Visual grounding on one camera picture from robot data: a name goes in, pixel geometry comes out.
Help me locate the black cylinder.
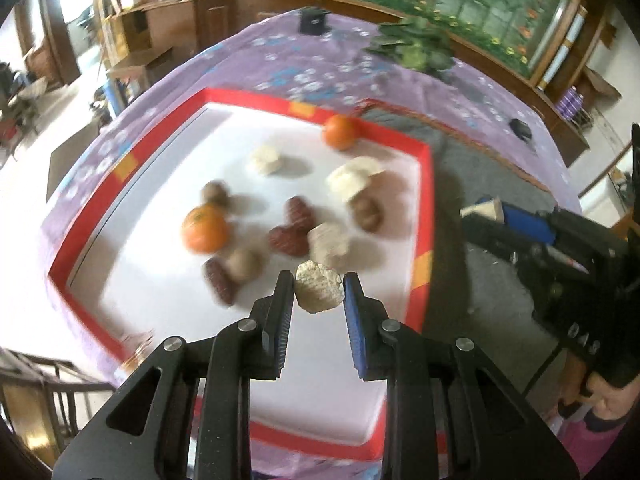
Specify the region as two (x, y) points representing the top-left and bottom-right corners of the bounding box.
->
(299, 6), (328, 35)

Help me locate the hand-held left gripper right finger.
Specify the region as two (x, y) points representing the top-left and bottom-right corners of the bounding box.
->
(343, 271), (579, 480)

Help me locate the dark brown stool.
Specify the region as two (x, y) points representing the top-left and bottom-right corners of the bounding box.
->
(46, 122), (103, 203)

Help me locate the red-rimmed white tray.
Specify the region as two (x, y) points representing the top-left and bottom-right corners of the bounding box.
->
(47, 87), (436, 463)

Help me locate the wooden bench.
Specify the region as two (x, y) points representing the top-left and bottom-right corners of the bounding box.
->
(107, 47), (173, 106)

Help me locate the red date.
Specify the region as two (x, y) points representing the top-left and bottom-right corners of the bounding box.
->
(268, 225), (308, 256)
(282, 196), (317, 228)
(204, 258), (238, 307)

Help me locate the person's right hand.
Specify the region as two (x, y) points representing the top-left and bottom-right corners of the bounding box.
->
(586, 372), (632, 432)

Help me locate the pale sugarcane chunk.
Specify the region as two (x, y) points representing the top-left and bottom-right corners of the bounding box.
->
(460, 199), (503, 223)
(307, 222), (351, 271)
(326, 156), (386, 203)
(294, 261), (346, 315)
(247, 145), (283, 177)

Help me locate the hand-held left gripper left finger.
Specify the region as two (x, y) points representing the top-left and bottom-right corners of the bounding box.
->
(52, 270), (296, 480)

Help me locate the orange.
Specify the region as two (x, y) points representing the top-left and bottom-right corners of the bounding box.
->
(181, 205), (231, 254)
(322, 115), (362, 151)

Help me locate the person's pink clothing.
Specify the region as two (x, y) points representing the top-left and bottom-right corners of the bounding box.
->
(545, 405), (628, 468)

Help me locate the dark wooden chair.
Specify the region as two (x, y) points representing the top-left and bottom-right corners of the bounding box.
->
(0, 350), (116, 467)

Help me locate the black cable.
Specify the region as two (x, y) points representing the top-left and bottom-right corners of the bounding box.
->
(522, 344), (568, 397)

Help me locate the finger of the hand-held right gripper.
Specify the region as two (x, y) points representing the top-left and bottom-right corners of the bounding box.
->
(459, 215), (547, 267)
(500, 201), (557, 247)

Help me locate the green leafy vegetable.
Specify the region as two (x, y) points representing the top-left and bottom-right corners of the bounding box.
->
(364, 16), (457, 73)

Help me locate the purple floral tablecloth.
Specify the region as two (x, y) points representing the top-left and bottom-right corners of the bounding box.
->
(40, 7), (583, 480)

